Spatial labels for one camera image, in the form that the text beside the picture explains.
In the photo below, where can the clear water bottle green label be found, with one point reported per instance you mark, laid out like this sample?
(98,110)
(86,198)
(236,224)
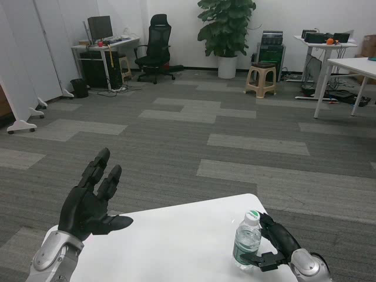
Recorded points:
(246,241)

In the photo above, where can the empty white table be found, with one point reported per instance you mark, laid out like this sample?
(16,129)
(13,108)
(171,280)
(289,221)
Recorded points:
(349,64)

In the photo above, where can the white power strip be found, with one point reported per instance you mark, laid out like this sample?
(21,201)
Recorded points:
(117,89)

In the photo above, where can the brown cardboard box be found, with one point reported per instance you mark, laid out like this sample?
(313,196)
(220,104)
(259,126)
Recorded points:
(369,46)

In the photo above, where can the plain beige plastic stool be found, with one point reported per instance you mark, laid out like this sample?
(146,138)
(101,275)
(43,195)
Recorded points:
(125,65)

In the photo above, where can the black computer monitor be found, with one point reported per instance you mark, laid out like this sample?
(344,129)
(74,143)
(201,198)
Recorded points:
(100,27)

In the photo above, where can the small black box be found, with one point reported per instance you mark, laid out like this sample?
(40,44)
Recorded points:
(306,32)

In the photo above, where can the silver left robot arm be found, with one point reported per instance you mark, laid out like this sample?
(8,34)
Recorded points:
(54,258)

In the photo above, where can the black green equipment case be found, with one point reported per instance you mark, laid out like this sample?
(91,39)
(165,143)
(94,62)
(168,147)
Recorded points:
(271,53)

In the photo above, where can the orange round object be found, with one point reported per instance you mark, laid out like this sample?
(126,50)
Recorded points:
(330,41)

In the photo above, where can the beige plastic stool dark seat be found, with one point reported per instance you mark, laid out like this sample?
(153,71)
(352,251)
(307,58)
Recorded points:
(261,76)

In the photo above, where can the black waste bin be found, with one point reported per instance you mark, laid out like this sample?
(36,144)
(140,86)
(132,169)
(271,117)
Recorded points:
(79,87)

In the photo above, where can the white desk with monitor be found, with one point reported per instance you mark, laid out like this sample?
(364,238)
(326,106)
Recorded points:
(117,43)

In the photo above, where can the black cabinet under desk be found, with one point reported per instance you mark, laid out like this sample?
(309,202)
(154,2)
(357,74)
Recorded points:
(93,70)

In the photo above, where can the black mesh office chair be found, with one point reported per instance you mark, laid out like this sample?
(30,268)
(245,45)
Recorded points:
(156,46)

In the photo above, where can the white desk with black boxes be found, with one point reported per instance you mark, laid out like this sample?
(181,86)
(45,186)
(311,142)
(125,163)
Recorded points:
(319,47)

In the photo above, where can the white wheeled partition screen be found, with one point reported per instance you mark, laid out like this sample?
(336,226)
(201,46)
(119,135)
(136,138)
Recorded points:
(55,44)
(17,58)

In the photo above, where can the wide black box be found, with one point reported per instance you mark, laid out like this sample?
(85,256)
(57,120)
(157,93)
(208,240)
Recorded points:
(314,37)

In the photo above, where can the black striped equipment box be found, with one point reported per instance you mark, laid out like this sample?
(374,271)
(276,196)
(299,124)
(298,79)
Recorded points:
(272,37)

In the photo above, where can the green plant in white pot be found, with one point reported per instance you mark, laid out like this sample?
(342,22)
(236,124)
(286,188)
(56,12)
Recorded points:
(225,29)

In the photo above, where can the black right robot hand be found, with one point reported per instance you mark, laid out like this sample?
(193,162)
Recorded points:
(283,238)

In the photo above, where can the black bag on floor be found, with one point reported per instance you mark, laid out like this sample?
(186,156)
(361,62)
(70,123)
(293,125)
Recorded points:
(346,95)

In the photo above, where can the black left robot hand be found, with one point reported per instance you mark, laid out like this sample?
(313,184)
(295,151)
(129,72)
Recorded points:
(80,210)

